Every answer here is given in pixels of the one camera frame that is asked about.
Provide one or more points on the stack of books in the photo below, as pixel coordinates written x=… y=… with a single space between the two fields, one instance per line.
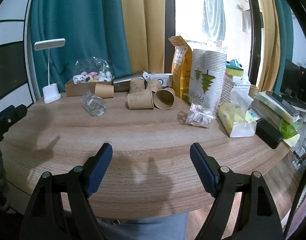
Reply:
x=274 y=112

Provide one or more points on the mustard curtain left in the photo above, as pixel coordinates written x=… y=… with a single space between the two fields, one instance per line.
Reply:
x=144 y=23

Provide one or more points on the brown paper cup with writing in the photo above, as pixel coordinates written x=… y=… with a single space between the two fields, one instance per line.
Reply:
x=140 y=100

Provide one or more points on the yellow green sponge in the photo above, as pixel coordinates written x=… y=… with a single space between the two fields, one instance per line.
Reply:
x=233 y=68

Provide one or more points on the white perforated basket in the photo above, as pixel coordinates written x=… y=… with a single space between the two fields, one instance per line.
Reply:
x=229 y=84

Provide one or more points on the white desk lamp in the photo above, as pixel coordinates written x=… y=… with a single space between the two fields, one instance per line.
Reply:
x=50 y=92

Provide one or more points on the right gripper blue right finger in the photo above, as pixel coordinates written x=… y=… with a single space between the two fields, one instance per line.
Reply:
x=257 y=217

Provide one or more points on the brown paper cup rear right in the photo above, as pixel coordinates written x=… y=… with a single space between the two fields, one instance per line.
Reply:
x=154 y=86

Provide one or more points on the black case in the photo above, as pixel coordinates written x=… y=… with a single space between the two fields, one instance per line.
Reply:
x=268 y=133

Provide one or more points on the small clear bag of clips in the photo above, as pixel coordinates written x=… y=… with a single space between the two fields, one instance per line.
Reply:
x=200 y=116

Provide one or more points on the mustard curtain right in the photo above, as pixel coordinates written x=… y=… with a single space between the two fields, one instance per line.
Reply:
x=271 y=45

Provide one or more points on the teal curtain right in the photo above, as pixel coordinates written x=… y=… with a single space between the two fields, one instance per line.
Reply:
x=286 y=39

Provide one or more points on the brown paper cup open mouth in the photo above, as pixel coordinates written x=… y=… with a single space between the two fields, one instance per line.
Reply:
x=164 y=98

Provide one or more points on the teal curtain left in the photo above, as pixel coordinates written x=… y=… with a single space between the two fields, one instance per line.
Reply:
x=92 y=28

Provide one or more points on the grey trouser leg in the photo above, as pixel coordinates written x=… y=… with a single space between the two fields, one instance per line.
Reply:
x=169 y=227

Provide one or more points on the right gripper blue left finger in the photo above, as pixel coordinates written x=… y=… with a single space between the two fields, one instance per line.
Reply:
x=59 y=206

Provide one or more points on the clear bag of toys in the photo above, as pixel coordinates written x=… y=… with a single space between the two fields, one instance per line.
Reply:
x=92 y=69

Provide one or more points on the white blue small box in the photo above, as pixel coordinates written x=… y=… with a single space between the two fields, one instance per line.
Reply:
x=165 y=79

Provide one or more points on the brown paper cup rear upright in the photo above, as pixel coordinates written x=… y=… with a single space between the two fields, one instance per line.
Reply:
x=137 y=85

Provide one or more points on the teal curtain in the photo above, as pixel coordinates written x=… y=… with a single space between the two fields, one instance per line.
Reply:
x=92 y=28
x=286 y=39

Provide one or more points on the black monitor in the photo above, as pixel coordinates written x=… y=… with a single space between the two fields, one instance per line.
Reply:
x=293 y=88

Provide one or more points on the brown paper cup far left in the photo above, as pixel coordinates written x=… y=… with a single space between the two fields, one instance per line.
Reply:
x=104 y=91

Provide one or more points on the yellow paper bag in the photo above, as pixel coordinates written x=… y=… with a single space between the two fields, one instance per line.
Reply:
x=181 y=66

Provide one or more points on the clear plastic bag of clips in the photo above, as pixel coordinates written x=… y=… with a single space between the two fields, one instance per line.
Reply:
x=92 y=104

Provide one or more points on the yellow tissue pack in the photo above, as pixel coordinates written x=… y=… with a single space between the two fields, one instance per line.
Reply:
x=235 y=117

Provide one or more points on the mustard curtain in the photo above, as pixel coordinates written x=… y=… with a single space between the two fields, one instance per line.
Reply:
x=144 y=23
x=271 y=45

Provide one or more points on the paper cup stack package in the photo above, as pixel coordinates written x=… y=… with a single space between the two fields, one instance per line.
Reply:
x=206 y=77

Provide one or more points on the hanging light blue towel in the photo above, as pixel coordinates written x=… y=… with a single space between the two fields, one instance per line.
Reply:
x=214 y=20

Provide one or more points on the silver metal thermos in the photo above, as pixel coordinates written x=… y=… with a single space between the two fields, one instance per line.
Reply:
x=122 y=84

